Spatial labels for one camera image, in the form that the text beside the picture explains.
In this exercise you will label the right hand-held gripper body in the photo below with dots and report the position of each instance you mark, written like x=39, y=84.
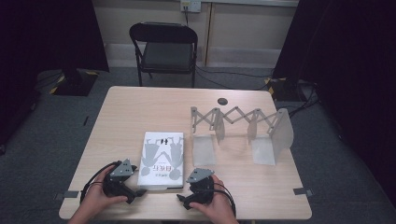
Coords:
x=200, y=175

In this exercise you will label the person's right hand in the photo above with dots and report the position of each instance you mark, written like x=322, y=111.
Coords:
x=219, y=207

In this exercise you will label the black folding chair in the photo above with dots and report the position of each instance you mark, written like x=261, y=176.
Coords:
x=166, y=54

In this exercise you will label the white wall socket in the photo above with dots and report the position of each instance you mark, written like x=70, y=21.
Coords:
x=190, y=5

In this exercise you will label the white book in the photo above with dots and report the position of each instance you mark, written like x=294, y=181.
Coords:
x=161, y=160

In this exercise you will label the grey tape strip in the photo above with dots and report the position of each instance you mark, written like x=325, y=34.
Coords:
x=67, y=194
x=302, y=191

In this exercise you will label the dark curtain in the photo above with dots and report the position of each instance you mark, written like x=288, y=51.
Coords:
x=351, y=62
x=37, y=40

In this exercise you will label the black stand base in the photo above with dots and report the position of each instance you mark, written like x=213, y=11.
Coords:
x=74, y=82
x=285, y=88

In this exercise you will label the black round table grommet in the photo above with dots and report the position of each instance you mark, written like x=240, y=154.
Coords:
x=222, y=101

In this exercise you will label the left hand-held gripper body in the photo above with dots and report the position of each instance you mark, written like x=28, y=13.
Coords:
x=120, y=170

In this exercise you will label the person's left hand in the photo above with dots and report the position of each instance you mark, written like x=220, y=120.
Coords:
x=95, y=196

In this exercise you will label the white expandable book rack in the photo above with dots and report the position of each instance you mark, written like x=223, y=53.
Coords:
x=264, y=149

